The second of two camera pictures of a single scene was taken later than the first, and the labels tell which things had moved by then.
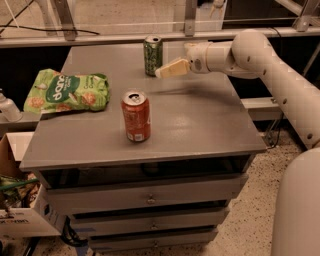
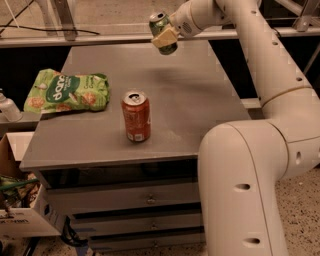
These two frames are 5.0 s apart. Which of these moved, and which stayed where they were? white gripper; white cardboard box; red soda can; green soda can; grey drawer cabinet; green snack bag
Moved: white gripper; green soda can
Stayed: red soda can; green snack bag; grey drawer cabinet; white cardboard box
